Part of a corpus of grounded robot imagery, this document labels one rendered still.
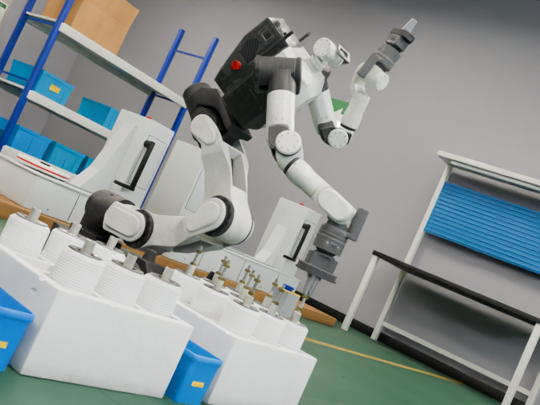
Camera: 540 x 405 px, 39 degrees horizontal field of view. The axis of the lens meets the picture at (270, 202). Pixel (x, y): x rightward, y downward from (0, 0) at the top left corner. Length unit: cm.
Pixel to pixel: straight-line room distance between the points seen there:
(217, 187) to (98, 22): 492
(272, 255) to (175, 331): 412
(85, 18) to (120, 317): 579
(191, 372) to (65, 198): 244
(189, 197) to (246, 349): 293
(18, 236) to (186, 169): 318
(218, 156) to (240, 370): 88
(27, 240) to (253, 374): 68
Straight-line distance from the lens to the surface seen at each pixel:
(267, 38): 255
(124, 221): 274
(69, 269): 157
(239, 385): 200
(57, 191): 409
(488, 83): 785
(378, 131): 811
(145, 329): 168
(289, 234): 585
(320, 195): 216
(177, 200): 484
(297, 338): 217
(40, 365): 157
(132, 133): 450
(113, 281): 165
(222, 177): 257
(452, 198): 738
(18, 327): 151
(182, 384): 182
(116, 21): 750
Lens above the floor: 43
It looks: 3 degrees up
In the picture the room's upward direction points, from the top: 24 degrees clockwise
